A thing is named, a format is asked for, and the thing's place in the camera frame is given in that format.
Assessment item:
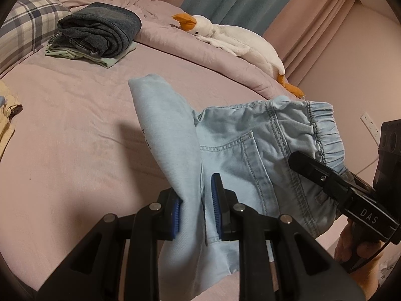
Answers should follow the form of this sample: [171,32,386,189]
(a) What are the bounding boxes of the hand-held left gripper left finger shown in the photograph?
[38,188,184,301]

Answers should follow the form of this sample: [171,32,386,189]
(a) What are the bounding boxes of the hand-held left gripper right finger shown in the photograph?
[211,172,365,301]

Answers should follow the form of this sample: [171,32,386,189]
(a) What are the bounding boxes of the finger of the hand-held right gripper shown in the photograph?
[287,150,356,210]

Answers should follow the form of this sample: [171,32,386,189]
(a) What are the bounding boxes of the light blue denim pants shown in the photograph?
[128,73,348,292]

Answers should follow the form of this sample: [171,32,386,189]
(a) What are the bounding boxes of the person's right forearm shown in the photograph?
[354,255,388,293]

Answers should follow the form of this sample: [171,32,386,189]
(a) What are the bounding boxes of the person's right hand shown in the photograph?
[334,222,384,267]

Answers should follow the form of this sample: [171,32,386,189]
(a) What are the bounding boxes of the pink bed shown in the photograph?
[0,41,339,301]

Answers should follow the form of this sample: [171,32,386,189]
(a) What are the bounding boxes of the pink curtain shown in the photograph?
[263,0,358,85]

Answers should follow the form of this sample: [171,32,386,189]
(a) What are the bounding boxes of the white goose plush toy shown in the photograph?
[172,13,305,98]

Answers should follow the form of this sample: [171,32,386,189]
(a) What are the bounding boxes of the folded pale green cloth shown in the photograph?
[45,39,137,69]

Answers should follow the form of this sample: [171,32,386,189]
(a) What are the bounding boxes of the pink duvet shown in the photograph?
[50,0,306,101]

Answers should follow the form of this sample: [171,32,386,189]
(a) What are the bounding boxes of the teal curtain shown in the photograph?
[180,0,299,35]

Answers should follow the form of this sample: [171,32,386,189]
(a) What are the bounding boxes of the pale yellow garment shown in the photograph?
[0,80,24,160]

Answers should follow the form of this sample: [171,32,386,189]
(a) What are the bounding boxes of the folded dark jeans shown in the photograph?
[57,3,142,58]

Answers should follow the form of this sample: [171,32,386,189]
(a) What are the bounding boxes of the plaid pillow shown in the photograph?
[0,0,72,76]

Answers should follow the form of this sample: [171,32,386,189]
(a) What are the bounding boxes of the black cable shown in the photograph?
[341,240,396,272]

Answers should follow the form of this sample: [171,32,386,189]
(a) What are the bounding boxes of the white wall socket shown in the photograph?
[360,111,381,138]

